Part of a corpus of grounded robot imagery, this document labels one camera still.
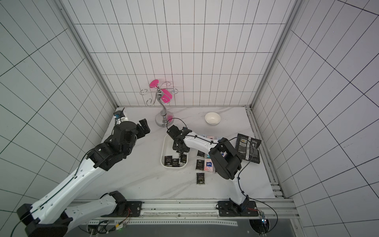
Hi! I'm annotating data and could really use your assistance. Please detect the white storage box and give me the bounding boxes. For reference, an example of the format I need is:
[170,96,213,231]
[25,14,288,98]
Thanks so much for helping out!
[160,135,188,169]

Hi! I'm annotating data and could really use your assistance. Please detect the black tissue pack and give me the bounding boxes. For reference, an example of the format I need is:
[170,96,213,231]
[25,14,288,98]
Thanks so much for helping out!
[196,172,205,185]
[171,159,180,167]
[196,151,205,158]
[195,160,204,171]
[180,153,188,164]

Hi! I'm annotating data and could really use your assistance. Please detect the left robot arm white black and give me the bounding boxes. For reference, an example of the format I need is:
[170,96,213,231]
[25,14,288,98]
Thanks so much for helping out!
[17,118,150,237]

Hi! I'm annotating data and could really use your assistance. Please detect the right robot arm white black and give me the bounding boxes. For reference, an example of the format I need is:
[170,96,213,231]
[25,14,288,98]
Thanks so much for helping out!
[167,125,246,205]

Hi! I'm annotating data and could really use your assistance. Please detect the chrome cup holder stand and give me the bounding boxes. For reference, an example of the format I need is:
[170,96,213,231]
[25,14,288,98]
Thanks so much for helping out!
[140,82,179,127]

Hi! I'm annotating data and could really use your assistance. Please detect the white ceramic bowl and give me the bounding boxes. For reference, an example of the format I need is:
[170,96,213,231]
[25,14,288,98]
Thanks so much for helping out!
[204,112,221,125]

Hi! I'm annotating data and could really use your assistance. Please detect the pink cup lower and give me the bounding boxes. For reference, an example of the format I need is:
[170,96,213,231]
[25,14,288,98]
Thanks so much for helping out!
[161,89,173,104]

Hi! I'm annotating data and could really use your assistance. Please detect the pink cup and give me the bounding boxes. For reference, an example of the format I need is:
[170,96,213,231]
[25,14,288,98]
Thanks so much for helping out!
[161,89,173,104]
[149,79,159,88]

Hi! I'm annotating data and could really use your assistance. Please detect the pink cup upper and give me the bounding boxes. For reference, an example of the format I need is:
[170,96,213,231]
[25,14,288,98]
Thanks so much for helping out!
[149,79,159,88]

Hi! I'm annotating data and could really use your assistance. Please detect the black snack bag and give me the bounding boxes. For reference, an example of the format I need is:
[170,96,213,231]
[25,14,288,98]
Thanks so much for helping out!
[248,138,262,164]
[235,133,252,161]

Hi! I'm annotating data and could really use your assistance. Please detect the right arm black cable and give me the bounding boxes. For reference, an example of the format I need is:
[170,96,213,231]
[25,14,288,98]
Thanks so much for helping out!
[165,118,279,235]

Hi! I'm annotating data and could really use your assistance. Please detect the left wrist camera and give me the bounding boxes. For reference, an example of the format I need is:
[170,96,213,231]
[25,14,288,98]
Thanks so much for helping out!
[114,109,125,120]

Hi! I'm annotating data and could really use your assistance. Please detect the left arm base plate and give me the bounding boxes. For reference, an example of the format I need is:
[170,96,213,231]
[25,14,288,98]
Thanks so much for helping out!
[102,201,143,218]

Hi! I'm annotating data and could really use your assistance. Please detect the aluminium mounting rail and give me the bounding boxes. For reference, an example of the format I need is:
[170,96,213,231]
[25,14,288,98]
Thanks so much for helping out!
[60,199,300,227]

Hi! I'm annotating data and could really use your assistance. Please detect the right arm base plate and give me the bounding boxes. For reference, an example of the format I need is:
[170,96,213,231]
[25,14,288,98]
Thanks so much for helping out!
[216,200,259,217]

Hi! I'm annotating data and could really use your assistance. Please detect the left base cable bundle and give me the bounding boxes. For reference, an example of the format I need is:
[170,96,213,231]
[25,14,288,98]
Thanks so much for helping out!
[75,205,132,235]

